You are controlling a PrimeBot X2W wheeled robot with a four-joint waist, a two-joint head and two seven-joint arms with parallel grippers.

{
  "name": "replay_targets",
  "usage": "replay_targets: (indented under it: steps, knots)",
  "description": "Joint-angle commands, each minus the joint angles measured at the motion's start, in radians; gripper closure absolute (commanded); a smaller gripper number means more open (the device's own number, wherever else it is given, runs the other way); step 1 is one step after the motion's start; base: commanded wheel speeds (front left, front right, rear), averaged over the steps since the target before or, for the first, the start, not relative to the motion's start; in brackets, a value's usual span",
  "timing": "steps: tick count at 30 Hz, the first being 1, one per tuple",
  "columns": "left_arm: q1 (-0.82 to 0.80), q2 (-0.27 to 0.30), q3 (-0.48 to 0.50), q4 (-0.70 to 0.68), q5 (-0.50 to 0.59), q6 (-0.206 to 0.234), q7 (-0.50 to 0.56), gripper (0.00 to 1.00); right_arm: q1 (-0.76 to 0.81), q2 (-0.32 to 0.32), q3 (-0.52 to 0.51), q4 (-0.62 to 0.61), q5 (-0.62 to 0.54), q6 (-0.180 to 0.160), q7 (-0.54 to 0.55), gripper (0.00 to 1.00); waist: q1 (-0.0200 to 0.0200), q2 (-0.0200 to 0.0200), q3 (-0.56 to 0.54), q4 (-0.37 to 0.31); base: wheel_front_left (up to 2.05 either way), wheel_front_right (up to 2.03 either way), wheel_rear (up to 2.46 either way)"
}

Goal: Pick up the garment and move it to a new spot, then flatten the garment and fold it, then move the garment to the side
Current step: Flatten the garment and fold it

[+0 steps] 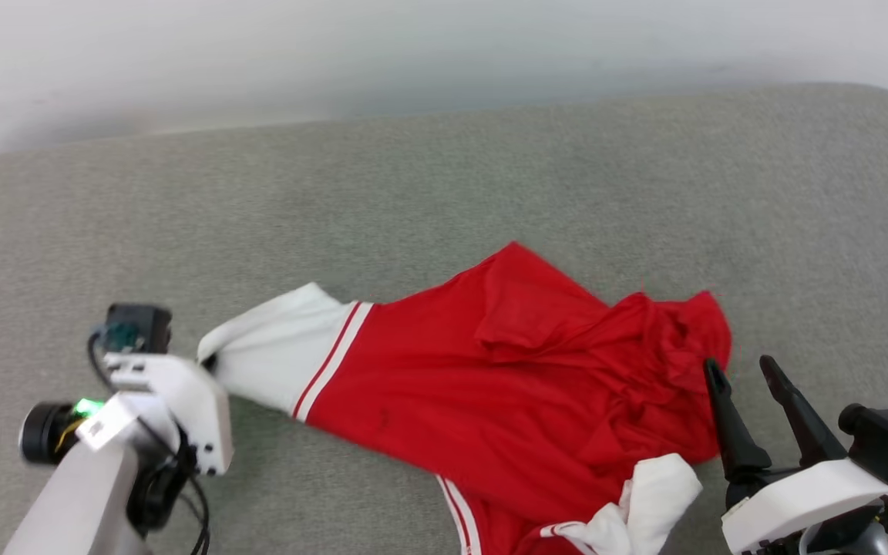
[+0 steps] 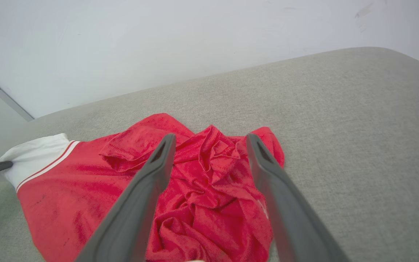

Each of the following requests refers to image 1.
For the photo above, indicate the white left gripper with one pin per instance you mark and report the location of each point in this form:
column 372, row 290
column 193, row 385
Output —
column 197, row 408

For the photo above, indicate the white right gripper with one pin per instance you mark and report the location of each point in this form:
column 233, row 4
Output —
column 806, row 501

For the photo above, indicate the red Bulls basketball jersey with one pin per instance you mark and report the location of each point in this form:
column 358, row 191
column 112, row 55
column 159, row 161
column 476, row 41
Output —
column 506, row 385

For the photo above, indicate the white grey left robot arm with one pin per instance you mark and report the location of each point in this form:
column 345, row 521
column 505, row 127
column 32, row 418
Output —
column 82, row 501

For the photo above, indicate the grey fabric sofa cushion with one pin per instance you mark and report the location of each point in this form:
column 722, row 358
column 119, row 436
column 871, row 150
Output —
column 413, row 193

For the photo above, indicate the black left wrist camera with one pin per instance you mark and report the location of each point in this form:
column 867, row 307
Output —
column 147, row 324

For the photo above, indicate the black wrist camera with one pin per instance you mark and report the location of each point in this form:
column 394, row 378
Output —
column 147, row 324
column 887, row 439

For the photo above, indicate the teal left camera connector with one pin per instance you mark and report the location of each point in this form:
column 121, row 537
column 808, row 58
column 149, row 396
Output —
column 120, row 337

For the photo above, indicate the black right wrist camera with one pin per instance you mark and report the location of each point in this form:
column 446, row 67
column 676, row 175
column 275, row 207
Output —
column 887, row 439

